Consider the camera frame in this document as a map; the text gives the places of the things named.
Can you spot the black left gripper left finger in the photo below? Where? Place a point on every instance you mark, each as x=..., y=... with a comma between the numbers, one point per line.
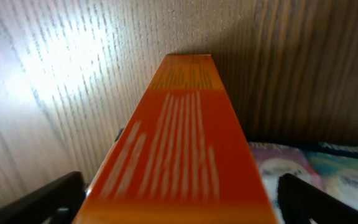
x=59, y=200

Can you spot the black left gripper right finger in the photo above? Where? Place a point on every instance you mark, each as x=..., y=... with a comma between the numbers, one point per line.
x=300, y=202

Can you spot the Kleenex tissue multipack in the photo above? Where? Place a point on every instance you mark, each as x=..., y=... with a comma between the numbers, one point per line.
x=329, y=167

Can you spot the orange Redoxon box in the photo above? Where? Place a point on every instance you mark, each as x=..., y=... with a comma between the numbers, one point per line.
x=181, y=158

